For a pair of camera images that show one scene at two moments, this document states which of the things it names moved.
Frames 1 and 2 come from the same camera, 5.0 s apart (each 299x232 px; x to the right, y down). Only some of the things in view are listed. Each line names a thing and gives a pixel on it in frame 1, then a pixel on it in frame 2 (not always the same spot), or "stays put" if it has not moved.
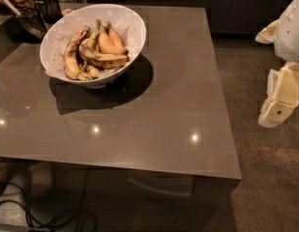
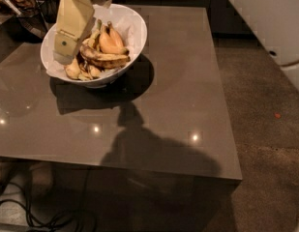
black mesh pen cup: [50, 7] stays put
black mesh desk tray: [27, 28] stays put
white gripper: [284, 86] -> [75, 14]
